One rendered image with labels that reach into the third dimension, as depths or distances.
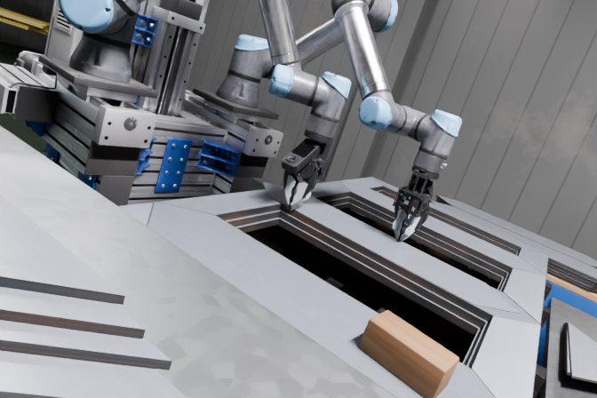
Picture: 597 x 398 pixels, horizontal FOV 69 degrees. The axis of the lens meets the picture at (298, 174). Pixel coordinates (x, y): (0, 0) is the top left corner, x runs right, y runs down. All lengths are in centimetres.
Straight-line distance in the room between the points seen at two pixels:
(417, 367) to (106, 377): 48
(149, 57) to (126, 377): 127
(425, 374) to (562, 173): 276
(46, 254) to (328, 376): 18
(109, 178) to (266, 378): 99
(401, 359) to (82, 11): 91
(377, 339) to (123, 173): 81
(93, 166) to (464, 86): 284
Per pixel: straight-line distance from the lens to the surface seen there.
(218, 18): 534
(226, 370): 27
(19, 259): 29
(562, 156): 332
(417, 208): 116
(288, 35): 119
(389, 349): 66
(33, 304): 26
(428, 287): 105
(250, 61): 152
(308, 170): 110
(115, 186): 123
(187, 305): 31
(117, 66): 124
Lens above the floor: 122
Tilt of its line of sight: 13 degrees down
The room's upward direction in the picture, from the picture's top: 19 degrees clockwise
